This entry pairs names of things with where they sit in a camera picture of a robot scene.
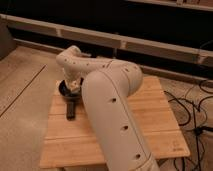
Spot black floor cables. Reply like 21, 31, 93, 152
164, 79, 213, 171

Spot wooden board table top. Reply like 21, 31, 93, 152
40, 76, 190, 168

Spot black ceramic bowl pan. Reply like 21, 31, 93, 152
58, 80, 81, 121

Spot metal rail frame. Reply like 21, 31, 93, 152
0, 13, 213, 67

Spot white plastic bottle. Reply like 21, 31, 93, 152
68, 80, 80, 93

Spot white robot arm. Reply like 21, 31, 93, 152
56, 46, 160, 171

